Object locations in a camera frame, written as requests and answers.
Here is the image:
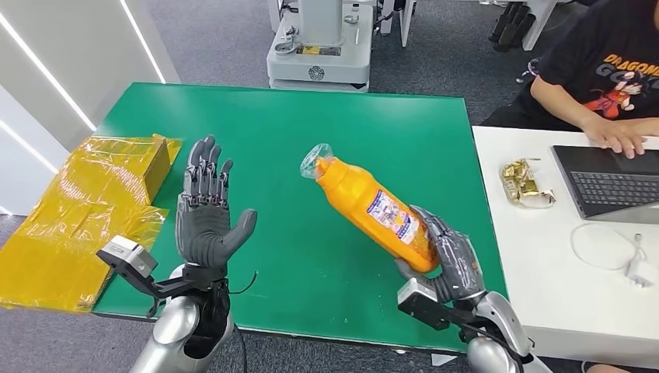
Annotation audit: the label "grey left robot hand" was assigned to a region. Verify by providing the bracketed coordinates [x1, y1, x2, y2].
[175, 135, 258, 269]

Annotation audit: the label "gold foil wrapper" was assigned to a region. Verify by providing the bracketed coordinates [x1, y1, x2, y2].
[498, 158, 557, 210]

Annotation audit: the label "yellow plastic sheet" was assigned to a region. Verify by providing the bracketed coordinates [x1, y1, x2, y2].
[0, 134, 184, 315]

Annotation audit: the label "thin black cable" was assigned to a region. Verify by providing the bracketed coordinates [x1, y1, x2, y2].
[228, 270, 259, 296]

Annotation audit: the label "dark grey laptop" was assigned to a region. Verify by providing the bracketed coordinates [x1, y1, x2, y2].
[550, 144, 659, 225]

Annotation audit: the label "person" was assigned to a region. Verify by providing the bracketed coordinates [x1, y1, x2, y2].
[479, 0, 659, 160]

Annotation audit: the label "white robot lift machine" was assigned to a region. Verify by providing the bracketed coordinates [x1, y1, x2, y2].
[265, 0, 375, 94]

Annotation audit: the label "orange plastic bottle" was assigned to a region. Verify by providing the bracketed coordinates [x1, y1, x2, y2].
[300, 143, 441, 274]

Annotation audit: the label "person's hand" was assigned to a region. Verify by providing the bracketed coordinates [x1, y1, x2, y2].
[583, 116, 649, 160]

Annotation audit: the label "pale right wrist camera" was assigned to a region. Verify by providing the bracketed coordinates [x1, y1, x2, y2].
[396, 277, 440, 313]

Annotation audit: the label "white cable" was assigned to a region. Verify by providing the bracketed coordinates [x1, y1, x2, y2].
[569, 221, 647, 272]

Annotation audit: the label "black stand legs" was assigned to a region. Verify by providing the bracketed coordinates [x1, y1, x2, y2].
[487, 0, 537, 53]

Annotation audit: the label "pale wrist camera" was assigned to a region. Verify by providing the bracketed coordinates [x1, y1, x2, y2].
[96, 235, 159, 282]
[396, 277, 440, 313]

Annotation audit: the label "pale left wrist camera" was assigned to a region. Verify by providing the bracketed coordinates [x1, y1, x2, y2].
[96, 235, 159, 282]

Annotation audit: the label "yellow wrapped cardboard box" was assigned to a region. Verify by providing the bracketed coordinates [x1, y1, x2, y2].
[75, 134, 173, 208]

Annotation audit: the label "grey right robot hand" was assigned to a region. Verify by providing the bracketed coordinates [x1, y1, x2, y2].
[395, 204, 486, 305]

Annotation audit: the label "white charger plug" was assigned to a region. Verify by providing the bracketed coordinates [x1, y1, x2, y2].
[625, 258, 655, 289]

